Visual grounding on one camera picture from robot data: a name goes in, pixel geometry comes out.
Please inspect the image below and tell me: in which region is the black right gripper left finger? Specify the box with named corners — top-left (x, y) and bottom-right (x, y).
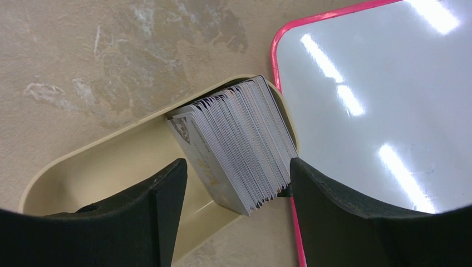
top-left (1, 158), bottom-right (188, 266)

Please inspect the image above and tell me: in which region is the beige oval tray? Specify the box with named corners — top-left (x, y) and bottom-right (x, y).
top-left (18, 75), bottom-right (300, 264)

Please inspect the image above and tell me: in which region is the pink framed whiteboard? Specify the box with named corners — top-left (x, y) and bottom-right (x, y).
top-left (271, 1), bottom-right (471, 266)

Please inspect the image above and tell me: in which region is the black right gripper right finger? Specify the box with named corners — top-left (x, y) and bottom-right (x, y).
top-left (290, 158), bottom-right (471, 266)

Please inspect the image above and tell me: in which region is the stack of credit cards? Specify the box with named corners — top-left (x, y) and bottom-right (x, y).
top-left (166, 75), bottom-right (298, 216)

